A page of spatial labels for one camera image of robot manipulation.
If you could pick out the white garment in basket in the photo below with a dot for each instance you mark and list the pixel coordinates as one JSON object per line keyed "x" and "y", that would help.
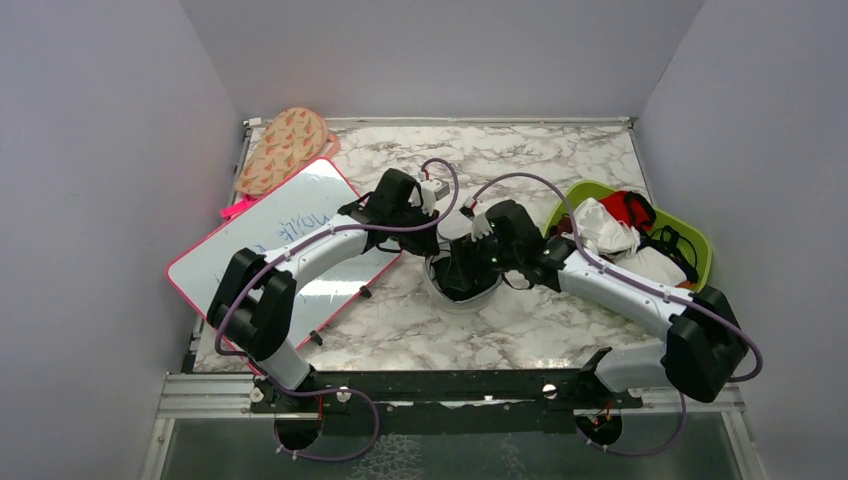
{"x": 604, "y": 235}

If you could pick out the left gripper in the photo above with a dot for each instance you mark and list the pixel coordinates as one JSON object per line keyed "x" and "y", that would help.
{"x": 426, "y": 243}

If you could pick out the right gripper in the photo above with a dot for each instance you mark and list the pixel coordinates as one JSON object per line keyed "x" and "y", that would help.
{"x": 493, "y": 237}

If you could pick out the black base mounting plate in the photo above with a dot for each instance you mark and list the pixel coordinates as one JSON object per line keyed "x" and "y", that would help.
{"x": 435, "y": 402}

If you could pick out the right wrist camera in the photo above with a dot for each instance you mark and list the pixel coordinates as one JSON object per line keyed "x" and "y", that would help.
{"x": 480, "y": 225}

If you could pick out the green plastic basket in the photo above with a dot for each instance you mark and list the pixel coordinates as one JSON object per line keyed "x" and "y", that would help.
{"x": 687, "y": 246}

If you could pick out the black bra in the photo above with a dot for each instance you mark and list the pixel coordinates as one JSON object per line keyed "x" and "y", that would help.
{"x": 455, "y": 287}

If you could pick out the red black garment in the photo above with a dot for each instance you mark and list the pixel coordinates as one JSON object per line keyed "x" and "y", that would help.
{"x": 632, "y": 209}

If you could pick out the pink framed whiteboard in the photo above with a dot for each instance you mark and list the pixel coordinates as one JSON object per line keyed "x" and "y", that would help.
{"x": 328, "y": 275}

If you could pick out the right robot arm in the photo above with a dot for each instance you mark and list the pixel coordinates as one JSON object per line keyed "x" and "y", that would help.
{"x": 700, "y": 343}

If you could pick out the pink marker clip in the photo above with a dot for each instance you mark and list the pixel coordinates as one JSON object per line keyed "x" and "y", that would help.
{"x": 234, "y": 210}

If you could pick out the white mesh laundry bag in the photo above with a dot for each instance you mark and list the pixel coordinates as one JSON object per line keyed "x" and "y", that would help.
{"x": 454, "y": 226}

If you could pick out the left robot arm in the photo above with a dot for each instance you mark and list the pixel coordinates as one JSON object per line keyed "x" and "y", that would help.
{"x": 254, "y": 302}

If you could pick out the tulip patterned oven mitt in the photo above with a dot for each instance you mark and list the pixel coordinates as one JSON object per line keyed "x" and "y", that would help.
{"x": 294, "y": 138}

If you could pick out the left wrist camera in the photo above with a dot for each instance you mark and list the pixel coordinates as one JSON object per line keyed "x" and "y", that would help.
{"x": 430, "y": 191}

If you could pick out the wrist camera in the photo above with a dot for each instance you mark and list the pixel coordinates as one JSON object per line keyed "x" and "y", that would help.
{"x": 430, "y": 191}
{"x": 480, "y": 225}

